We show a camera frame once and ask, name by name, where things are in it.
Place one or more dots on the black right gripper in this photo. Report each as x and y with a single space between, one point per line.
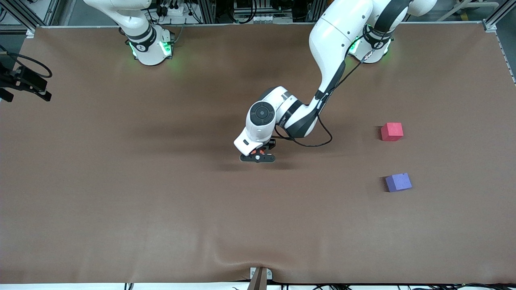
23 79

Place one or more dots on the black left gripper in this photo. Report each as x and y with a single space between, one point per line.
272 143

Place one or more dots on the orange foam block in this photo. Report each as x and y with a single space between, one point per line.
255 152

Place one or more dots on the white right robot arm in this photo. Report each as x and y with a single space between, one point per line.
147 48

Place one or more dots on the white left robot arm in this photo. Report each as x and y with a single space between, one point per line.
334 36

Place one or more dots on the brown table mat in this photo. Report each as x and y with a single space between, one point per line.
258 201

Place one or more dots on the red foam block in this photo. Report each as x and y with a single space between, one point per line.
391 132

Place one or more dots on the white terminal strip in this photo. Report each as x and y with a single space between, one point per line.
262 18

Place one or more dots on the purple foam block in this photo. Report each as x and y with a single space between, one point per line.
399 182

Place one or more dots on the white power strip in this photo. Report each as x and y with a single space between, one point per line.
173 11

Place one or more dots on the white corner bracket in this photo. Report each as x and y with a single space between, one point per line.
30 33

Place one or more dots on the aluminium frame profile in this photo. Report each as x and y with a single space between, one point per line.
498 18
24 16

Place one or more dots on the small metal clamp bracket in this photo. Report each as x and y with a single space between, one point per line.
253 274

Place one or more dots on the aluminium frame post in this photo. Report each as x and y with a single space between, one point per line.
316 6
207 11

